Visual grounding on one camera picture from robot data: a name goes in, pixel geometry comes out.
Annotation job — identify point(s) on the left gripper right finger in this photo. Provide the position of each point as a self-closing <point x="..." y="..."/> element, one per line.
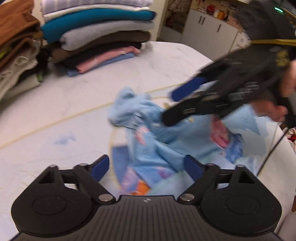
<point x="205" y="180"/>

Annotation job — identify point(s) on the lilac striped folded garment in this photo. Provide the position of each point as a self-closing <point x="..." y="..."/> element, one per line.
<point x="49" y="7"/>

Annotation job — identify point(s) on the blue folded garment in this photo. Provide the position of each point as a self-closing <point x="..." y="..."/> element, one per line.
<point x="85" y="67"/>

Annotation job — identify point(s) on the teal folded garment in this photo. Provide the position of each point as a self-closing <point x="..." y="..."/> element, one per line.
<point x="53" y="30"/>

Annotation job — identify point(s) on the light blue printed t-shirt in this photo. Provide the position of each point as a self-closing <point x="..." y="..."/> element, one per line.
<point x="148" y="157"/>

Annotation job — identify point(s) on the person's right hand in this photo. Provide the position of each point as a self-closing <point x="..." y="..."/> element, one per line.
<point x="264" y="107"/>

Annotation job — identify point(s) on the white cabinet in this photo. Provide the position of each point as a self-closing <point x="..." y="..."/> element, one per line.
<point x="210" y="36"/>

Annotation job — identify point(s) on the white folded garment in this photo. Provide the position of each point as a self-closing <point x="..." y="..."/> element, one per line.
<point x="93" y="10"/>

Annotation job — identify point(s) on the black folded garment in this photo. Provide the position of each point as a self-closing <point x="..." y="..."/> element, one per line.
<point x="73" y="58"/>

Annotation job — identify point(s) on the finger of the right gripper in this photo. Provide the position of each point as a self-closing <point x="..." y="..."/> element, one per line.
<point x="187" y="88"/>
<point x="182" y="113"/>

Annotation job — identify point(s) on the pink folded garment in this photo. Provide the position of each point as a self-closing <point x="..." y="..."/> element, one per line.
<point x="111" y="54"/>

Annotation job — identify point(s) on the grey folded garment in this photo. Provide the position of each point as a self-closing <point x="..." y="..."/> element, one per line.
<point x="79" y="37"/>

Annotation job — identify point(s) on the cream folded garment pile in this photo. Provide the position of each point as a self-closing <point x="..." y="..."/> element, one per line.
<point x="24" y="72"/>

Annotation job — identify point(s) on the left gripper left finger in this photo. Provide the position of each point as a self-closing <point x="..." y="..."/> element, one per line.
<point x="88" y="177"/>

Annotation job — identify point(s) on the rust brown folded garment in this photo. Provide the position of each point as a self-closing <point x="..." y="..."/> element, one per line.
<point x="18" y="28"/>

